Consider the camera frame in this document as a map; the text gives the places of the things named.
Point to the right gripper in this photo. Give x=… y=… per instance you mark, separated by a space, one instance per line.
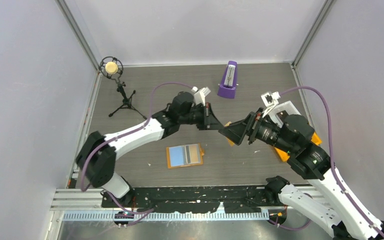
x=248 y=127

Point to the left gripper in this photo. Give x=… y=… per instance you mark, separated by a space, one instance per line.
x=209 y=121

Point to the gold VIP card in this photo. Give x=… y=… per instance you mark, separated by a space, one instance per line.
x=228 y=134

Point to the orange leather card holder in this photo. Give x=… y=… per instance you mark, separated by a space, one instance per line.
x=175 y=157

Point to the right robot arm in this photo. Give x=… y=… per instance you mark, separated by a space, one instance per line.
x=345 y=218

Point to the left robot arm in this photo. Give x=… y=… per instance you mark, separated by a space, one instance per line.
x=98 y=155

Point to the purple metronome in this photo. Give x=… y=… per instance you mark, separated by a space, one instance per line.
x=229 y=81

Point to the black device in white bin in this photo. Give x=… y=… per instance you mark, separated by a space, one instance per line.
x=281 y=116

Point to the orange plastic bin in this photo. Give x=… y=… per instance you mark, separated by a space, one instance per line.
x=284 y=156

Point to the white plastic bin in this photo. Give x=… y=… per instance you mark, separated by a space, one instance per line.
x=287 y=106

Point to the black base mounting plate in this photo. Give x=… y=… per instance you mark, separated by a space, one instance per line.
x=199 y=199

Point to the microphone on black tripod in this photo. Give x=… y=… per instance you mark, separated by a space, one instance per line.
x=112 y=68

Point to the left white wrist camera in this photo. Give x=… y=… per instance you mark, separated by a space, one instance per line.
x=199 y=95

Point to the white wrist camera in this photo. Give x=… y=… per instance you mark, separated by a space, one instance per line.
x=199 y=95
x=270 y=100

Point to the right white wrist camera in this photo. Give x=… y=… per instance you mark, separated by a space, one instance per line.
x=270 y=100

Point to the aluminium frame rail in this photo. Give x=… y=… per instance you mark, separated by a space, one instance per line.
x=71 y=199

